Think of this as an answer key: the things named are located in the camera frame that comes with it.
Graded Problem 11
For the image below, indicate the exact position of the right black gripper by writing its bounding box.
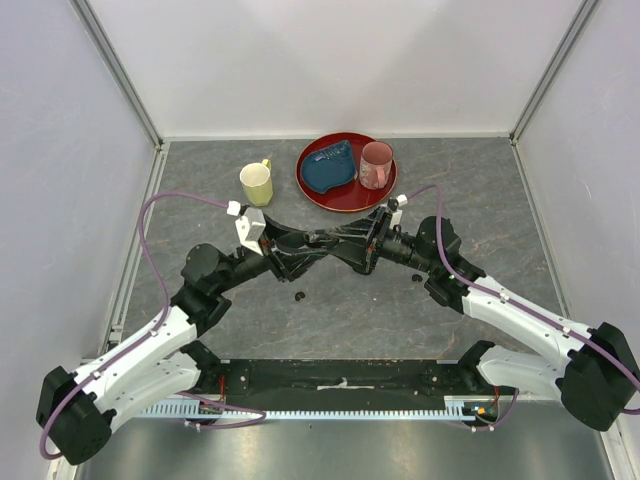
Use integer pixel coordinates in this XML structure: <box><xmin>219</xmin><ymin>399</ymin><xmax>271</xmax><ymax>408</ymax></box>
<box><xmin>325</xmin><ymin>204</ymin><xmax>437</xmax><ymax>274</ymax></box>

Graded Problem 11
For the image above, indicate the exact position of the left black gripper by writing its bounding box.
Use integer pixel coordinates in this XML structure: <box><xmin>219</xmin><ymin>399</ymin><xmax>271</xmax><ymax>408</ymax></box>
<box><xmin>215</xmin><ymin>213</ymin><xmax>329</xmax><ymax>293</ymax></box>

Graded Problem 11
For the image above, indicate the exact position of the black oval charging case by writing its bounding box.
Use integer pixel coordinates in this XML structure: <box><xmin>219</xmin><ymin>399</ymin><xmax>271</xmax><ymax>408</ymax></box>
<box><xmin>304</xmin><ymin>231</ymin><xmax>339</xmax><ymax>249</ymax></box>

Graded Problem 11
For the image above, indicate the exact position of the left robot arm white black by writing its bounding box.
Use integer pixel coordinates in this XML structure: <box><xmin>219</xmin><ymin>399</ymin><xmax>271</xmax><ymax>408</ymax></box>
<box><xmin>36</xmin><ymin>215</ymin><xmax>340</xmax><ymax>465</ymax></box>

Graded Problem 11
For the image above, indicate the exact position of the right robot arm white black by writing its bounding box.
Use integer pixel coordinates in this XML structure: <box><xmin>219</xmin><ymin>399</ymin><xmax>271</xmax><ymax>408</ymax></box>
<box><xmin>307</xmin><ymin>207</ymin><xmax>639</xmax><ymax>431</ymax></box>

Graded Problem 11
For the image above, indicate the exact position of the yellow-green mug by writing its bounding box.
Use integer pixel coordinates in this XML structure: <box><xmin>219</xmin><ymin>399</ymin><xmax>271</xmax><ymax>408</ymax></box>
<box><xmin>239</xmin><ymin>159</ymin><xmax>273</xmax><ymax>207</ymax></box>

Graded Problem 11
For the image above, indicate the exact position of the blue leaf-shaped dish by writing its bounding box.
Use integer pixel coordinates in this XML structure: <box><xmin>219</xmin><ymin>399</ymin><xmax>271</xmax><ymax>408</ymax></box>
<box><xmin>300</xmin><ymin>140</ymin><xmax>357</xmax><ymax>194</ymax></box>

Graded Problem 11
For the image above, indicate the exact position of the pink patterned mug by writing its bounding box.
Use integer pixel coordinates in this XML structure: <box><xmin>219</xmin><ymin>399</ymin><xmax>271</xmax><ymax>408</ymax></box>
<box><xmin>358</xmin><ymin>141</ymin><xmax>393</xmax><ymax>190</ymax></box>

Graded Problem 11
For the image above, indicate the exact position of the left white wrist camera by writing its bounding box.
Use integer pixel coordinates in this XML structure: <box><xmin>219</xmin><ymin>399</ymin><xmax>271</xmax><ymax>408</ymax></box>
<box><xmin>226</xmin><ymin>201</ymin><xmax>266</xmax><ymax>256</ymax></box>

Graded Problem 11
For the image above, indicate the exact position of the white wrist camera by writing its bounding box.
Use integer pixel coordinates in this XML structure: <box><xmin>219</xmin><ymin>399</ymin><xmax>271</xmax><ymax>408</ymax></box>
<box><xmin>387</xmin><ymin>194</ymin><xmax>408</xmax><ymax>229</ymax></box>
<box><xmin>226</xmin><ymin>201</ymin><xmax>266</xmax><ymax>256</ymax></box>

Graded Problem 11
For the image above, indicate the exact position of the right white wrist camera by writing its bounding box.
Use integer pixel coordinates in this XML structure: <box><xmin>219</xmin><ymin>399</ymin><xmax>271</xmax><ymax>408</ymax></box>
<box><xmin>387</xmin><ymin>194</ymin><xmax>408</xmax><ymax>229</ymax></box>

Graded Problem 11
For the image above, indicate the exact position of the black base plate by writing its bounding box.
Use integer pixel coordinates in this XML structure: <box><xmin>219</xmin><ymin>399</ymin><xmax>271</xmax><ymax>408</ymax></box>
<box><xmin>192</xmin><ymin>359</ymin><xmax>497</xmax><ymax>412</ymax></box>

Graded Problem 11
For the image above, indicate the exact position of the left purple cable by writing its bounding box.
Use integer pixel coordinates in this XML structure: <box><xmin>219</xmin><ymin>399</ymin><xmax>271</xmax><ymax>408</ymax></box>
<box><xmin>38</xmin><ymin>191</ymin><xmax>231</xmax><ymax>460</ymax></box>

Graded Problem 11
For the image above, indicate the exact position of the slotted cable duct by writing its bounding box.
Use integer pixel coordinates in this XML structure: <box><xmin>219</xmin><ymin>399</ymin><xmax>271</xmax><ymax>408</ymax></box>
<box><xmin>137</xmin><ymin>397</ymin><xmax>498</xmax><ymax>425</ymax></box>

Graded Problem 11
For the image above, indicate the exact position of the left aluminium frame post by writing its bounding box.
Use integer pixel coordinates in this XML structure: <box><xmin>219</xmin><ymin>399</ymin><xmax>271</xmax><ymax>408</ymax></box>
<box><xmin>70</xmin><ymin>0</ymin><xmax>164</xmax><ymax>149</ymax></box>

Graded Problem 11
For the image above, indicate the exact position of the aluminium frame post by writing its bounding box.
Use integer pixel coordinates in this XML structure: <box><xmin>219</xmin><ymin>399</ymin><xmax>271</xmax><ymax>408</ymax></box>
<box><xmin>509</xmin><ymin>0</ymin><xmax>600</xmax><ymax>147</ymax></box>
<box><xmin>70</xmin><ymin>0</ymin><xmax>164</xmax><ymax>149</ymax></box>

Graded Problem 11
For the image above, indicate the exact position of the right aluminium frame post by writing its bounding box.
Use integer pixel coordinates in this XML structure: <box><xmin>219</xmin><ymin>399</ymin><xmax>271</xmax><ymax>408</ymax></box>
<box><xmin>509</xmin><ymin>0</ymin><xmax>600</xmax><ymax>147</ymax></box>

